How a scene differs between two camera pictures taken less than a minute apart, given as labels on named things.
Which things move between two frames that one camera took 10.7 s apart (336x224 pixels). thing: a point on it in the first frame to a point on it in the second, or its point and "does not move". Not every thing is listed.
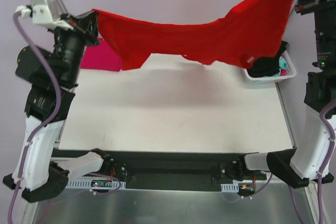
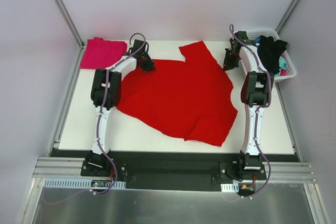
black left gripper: (84, 28) to (147, 63)
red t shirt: (252, 33) to (191, 99)
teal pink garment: (283, 66) does not move
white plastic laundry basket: (291, 72) does not move
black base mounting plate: (169, 170) does not move
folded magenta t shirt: (101, 56) does not move
